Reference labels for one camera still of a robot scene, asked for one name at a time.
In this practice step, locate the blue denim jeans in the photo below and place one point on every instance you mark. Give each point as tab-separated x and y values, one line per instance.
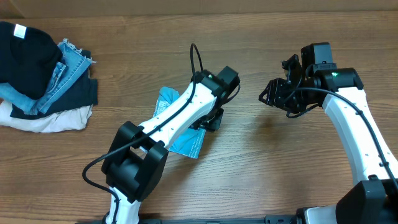
66	72

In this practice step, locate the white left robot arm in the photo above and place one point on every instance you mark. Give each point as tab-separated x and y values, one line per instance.
138	154

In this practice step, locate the beige folded cloth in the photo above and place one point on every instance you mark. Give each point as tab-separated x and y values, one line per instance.
75	119

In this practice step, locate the light blue printed t-shirt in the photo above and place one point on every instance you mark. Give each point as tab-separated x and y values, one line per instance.
190	142

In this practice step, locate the dark navy folded garment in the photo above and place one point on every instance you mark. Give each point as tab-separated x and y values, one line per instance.
82	93

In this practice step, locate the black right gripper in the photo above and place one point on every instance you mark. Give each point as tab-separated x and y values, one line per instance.
276	89

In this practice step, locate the black folded garment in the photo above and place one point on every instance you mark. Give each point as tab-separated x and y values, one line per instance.
28	59

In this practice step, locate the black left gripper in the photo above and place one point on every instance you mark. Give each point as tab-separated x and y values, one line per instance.
212	124

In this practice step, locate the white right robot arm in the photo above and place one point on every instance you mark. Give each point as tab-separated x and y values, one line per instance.
314	80

